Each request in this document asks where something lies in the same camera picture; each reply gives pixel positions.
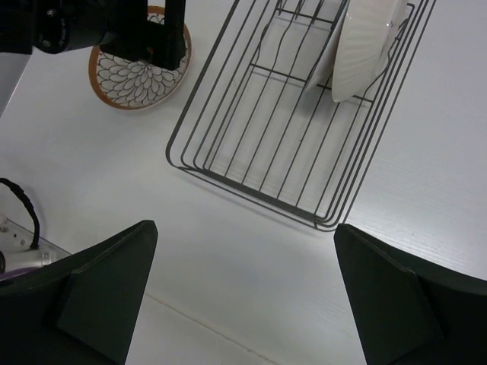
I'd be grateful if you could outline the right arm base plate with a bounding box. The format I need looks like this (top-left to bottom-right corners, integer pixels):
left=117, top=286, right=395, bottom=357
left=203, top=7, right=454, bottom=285
left=1, top=214, right=69, bottom=275

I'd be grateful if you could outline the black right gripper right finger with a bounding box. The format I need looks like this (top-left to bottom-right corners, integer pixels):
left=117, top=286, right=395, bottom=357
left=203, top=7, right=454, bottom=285
left=334, top=224, right=486, bottom=364

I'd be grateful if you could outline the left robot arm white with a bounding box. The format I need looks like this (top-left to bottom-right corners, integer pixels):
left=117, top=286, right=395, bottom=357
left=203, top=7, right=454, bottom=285
left=1, top=0, right=187, bottom=71

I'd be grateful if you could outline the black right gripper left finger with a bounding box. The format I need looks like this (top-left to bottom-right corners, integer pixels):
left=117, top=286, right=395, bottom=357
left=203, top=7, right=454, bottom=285
left=1, top=220, right=158, bottom=364

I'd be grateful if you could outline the grey wire dish rack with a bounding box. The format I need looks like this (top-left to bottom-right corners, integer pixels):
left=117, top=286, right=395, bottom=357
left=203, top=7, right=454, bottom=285
left=166, top=1, right=435, bottom=232

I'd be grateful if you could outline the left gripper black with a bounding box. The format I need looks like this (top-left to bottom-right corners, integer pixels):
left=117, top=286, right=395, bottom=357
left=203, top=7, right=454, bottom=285
left=94, top=0, right=186, bottom=71

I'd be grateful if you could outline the white plate orange sunburst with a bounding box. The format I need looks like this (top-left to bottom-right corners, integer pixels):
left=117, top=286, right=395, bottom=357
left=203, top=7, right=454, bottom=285
left=304, top=13, right=345, bottom=92

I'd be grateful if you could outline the floral plate orange rim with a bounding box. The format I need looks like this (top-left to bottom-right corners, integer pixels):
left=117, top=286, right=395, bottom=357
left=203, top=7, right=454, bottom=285
left=332, top=0, right=407, bottom=103
left=88, top=4, right=192, bottom=110

